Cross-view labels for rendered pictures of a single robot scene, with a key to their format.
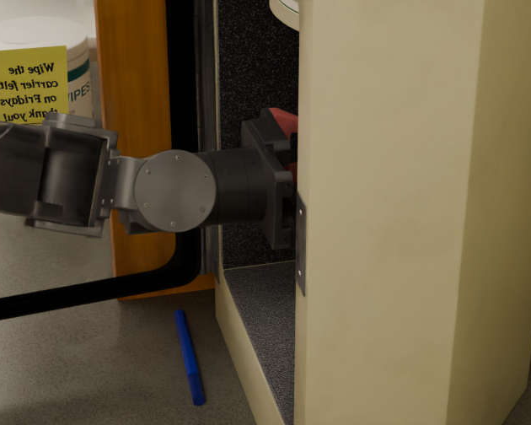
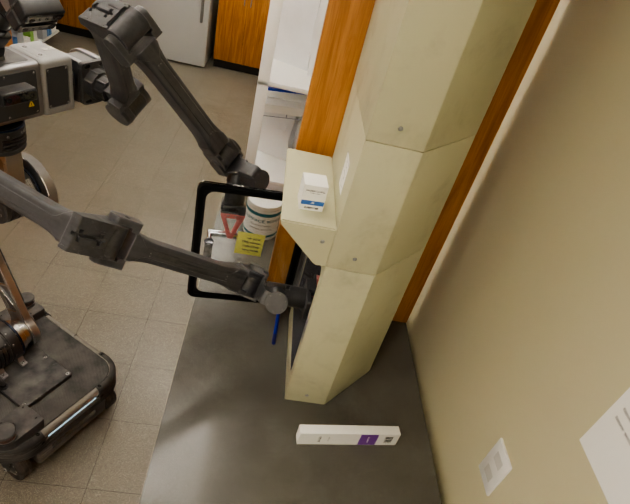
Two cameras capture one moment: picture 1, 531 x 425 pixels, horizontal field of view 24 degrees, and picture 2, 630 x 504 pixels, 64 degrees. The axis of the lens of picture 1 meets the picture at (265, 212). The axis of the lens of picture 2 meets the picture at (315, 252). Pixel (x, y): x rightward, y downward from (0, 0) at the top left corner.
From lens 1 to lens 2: 0.49 m
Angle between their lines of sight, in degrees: 8
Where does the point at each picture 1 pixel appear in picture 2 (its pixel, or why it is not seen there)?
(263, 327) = (297, 330)
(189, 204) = (279, 307)
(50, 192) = (245, 287)
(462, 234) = (349, 340)
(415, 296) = (332, 351)
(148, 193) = (269, 301)
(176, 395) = (267, 338)
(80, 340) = (247, 309)
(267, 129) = (312, 283)
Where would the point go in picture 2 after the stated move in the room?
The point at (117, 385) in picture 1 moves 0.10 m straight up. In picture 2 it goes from (252, 329) to (257, 306)
